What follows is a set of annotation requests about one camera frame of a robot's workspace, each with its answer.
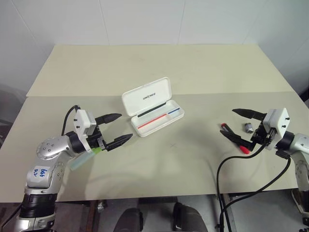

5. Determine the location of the white plastic pencil case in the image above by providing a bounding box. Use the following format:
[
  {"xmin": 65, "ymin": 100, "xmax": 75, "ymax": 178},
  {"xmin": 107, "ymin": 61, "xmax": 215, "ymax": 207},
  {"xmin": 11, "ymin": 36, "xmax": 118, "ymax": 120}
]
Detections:
[{"xmin": 121, "ymin": 76, "xmax": 186, "ymax": 138}]

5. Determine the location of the red and black marker pen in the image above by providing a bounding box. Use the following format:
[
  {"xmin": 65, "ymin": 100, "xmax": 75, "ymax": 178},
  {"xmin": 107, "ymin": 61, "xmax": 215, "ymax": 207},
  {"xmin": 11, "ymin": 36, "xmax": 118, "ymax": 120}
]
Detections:
[{"xmin": 220, "ymin": 123, "xmax": 250, "ymax": 154}]

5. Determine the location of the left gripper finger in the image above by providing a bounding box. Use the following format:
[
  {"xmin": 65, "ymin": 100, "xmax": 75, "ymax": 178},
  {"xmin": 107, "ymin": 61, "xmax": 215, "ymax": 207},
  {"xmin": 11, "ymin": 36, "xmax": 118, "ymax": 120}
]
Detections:
[
  {"xmin": 96, "ymin": 113, "xmax": 122, "ymax": 126},
  {"xmin": 106, "ymin": 133, "xmax": 134, "ymax": 152}
]

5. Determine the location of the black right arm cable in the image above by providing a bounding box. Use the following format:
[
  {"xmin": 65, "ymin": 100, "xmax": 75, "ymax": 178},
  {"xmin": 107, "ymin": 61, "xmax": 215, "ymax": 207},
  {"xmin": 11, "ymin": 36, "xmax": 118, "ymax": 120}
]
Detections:
[
  {"xmin": 216, "ymin": 144, "xmax": 275, "ymax": 232},
  {"xmin": 216, "ymin": 151, "xmax": 291, "ymax": 229}
]

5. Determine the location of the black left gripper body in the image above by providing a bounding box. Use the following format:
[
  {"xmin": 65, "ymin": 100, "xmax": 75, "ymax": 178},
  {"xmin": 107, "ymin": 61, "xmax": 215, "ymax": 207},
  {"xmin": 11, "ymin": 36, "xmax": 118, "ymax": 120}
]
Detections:
[{"xmin": 87, "ymin": 124, "xmax": 108, "ymax": 152}]

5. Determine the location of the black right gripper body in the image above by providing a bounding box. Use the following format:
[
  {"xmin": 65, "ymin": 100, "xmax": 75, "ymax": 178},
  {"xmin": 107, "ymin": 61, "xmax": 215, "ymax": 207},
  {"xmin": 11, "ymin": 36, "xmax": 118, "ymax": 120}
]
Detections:
[{"xmin": 250, "ymin": 122, "xmax": 275, "ymax": 146}]

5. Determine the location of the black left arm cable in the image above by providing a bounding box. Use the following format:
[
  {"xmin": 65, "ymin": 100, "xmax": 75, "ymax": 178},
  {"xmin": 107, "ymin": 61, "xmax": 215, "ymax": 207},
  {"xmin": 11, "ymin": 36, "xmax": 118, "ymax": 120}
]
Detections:
[{"xmin": 61, "ymin": 105, "xmax": 82, "ymax": 136}]

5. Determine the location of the dark rounded shape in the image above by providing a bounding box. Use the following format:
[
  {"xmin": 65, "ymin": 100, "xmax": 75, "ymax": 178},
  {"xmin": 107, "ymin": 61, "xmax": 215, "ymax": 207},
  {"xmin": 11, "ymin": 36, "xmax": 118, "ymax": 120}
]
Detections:
[
  {"xmin": 173, "ymin": 202, "xmax": 206, "ymax": 232},
  {"xmin": 115, "ymin": 207, "xmax": 146, "ymax": 232}
]

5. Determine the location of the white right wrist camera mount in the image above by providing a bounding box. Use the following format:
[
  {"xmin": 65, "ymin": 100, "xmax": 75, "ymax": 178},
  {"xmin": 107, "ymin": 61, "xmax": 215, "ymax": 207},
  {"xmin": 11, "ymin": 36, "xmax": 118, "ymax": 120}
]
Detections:
[{"xmin": 262, "ymin": 107, "xmax": 290, "ymax": 152}]

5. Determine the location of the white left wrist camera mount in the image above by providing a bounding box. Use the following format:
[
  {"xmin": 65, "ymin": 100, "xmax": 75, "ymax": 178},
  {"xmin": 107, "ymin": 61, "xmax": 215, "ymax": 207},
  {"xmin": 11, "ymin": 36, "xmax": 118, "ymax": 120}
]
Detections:
[{"xmin": 73, "ymin": 109, "xmax": 98, "ymax": 152}]

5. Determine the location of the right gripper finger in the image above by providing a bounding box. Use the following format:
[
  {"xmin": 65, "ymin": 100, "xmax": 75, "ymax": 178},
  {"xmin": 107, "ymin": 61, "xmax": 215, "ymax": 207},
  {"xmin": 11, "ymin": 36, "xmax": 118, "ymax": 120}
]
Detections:
[
  {"xmin": 219, "ymin": 129, "xmax": 254, "ymax": 152},
  {"xmin": 232, "ymin": 108, "xmax": 267, "ymax": 121}
]

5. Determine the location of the green stick with translucent cap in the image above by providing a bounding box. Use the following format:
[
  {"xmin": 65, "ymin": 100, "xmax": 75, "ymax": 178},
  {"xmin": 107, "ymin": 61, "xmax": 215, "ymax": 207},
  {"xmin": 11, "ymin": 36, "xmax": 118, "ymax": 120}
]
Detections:
[{"xmin": 70, "ymin": 147, "xmax": 102, "ymax": 171}]

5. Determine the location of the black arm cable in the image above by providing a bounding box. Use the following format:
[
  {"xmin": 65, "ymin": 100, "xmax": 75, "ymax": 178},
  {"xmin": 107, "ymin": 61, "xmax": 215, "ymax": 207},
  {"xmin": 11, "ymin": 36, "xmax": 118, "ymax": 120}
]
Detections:
[
  {"xmin": 61, "ymin": 105, "xmax": 82, "ymax": 136},
  {"xmin": 216, "ymin": 151, "xmax": 291, "ymax": 229},
  {"xmin": 216, "ymin": 144, "xmax": 275, "ymax": 232}
]

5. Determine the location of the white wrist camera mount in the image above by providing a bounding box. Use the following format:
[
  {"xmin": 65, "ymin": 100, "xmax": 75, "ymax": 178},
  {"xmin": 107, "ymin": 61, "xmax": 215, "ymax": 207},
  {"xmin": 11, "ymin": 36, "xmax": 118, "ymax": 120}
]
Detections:
[
  {"xmin": 73, "ymin": 109, "xmax": 98, "ymax": 152},
  {"xmin": 262, "ymin": 107, "xmax": 290, "ymax": 152}
]

